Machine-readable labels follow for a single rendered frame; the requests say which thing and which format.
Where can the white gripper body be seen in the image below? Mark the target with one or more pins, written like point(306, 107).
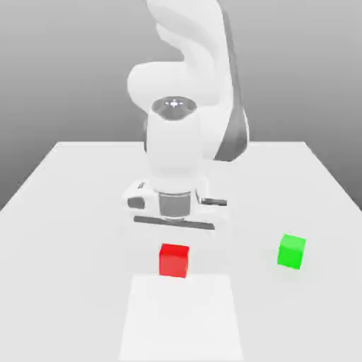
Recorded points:
point(181, 229)

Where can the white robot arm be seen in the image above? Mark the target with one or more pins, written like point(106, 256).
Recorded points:
point(173, 147)

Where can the small red cube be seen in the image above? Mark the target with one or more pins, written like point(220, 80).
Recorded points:
point(173, 261)

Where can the small green cube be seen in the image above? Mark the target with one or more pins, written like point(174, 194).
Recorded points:
point(290, 252)

